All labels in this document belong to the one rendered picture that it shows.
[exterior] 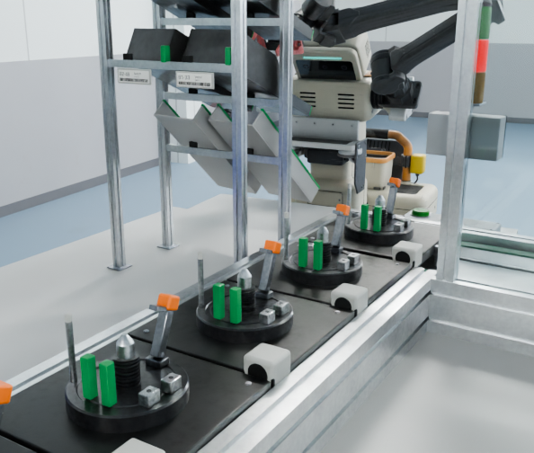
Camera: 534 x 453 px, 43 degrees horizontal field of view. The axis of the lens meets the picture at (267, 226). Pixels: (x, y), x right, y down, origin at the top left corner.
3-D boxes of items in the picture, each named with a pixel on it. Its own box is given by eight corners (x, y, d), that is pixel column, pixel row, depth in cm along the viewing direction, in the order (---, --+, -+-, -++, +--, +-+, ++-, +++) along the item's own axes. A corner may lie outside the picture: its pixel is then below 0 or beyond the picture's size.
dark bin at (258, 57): (264, 111, 157) (273, 81, 157) (309, 117, 149) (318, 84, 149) (180, 64, 135) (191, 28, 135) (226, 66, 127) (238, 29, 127)
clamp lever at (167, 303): (155, 354, 83) (168, 293, 83) (168, 358, 82) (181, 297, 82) (137, 355, 80) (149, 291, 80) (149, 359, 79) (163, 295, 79)
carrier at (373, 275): (295, 251, 135) (296, 189, 131) (411, 273, 123) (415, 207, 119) (226, 289, 115) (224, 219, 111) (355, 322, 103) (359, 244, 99)
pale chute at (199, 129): (218, 185, 172) (226, 172, 173) (256, 194, 163) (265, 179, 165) (153, 114, 152) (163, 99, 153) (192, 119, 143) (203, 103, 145)
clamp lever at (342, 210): (333, 245, 123) (341, 205, 123) (342, 247, 122) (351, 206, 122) (324, 244, 120) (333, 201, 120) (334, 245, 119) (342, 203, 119)
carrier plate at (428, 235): (349, 220, 156) (350, 211, 155) (452, 236, 144) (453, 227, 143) (298, 248, 136) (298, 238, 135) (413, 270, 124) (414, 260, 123)
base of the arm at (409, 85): (422, 84, 202) (383, 82, 207) (419, 68, 195) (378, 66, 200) (417, 109, 200) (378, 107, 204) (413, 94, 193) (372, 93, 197)
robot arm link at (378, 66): (405, 91, 195) (404, 75, 197) (399, 71, 187) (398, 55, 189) (373, 96, 198) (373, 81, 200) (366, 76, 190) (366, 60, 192)
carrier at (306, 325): (224, 290, 115) (223, 219, 111) (354, 323, 103) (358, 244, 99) (125, 346, 95) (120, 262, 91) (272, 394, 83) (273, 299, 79)
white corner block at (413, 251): (399, 260, 130) (400, 239, 129) (422, 263, 128) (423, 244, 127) (389, 267, 126) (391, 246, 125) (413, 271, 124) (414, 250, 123)
